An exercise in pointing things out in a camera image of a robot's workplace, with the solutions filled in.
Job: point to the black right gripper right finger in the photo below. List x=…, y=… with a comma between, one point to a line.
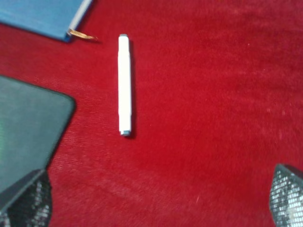
x=286, y=196

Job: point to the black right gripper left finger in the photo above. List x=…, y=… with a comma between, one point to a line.
x=27, y=202

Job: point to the white marker pen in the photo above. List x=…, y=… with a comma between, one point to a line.
x=124, y=86

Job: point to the black green Razer mouse pad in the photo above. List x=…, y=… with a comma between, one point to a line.
x=32, y=121

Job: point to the blue notebook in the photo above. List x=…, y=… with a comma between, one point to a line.
x=57, y=19

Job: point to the red velvet tablecloth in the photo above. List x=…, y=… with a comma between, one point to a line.
x=217, y=102

